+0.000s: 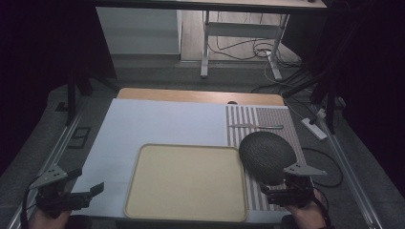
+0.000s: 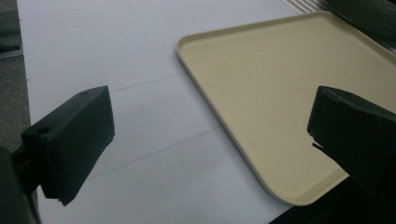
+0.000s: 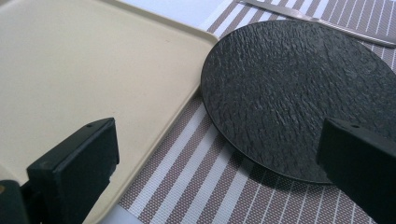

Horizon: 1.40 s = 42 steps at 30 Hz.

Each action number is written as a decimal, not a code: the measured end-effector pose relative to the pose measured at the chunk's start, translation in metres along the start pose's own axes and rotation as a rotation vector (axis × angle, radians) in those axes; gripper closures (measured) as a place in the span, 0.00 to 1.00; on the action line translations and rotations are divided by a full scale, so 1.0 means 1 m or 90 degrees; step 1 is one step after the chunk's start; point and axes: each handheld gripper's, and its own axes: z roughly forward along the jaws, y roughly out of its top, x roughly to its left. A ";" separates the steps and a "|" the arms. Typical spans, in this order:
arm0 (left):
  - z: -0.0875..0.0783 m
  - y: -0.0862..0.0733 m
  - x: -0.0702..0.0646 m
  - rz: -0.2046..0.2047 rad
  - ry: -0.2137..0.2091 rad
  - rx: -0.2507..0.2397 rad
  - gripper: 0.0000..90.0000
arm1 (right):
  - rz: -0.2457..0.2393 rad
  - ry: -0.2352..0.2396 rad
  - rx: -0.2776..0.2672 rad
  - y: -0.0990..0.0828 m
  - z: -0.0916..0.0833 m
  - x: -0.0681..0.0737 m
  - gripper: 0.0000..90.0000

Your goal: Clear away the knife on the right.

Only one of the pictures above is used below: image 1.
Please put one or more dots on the white power strip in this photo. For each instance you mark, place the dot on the white power strip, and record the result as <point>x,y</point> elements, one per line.
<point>314,128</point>

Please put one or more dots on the person's right hand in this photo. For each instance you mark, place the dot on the person's right hand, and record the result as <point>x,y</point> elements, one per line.
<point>306,217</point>

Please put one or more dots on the aluminium rail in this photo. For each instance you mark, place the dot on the aluminium rail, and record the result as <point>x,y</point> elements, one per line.
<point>60,143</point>
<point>347,171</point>

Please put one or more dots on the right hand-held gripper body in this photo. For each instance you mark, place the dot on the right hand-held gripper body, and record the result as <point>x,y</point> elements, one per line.
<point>304,170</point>

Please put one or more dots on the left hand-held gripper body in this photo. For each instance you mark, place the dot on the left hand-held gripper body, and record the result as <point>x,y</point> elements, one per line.
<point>51,175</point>

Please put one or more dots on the beige rectangular tray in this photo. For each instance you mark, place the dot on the beige rectangular tray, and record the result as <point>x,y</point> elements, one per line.
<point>186,183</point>

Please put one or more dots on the white table sheet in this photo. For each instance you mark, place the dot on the white table sheet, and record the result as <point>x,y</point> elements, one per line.
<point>159,124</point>

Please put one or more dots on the table knife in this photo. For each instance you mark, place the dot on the table knife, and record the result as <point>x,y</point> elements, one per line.
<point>256,126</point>

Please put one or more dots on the white cabinet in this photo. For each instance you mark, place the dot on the white cabinet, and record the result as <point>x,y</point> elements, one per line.
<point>140,31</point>

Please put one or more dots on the white-legged desk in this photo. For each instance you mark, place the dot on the white-legged desk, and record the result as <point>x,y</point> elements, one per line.
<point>242,30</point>

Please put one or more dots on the person's left hand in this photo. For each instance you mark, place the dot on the person's left hand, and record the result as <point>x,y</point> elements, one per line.
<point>47,220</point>

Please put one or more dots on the black metal stand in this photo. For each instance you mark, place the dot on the black metal stand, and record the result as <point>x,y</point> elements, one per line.
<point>71,95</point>
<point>329,95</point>

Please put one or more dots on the striped placemat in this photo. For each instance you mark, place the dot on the striped placemat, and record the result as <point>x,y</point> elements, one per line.
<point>273,119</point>

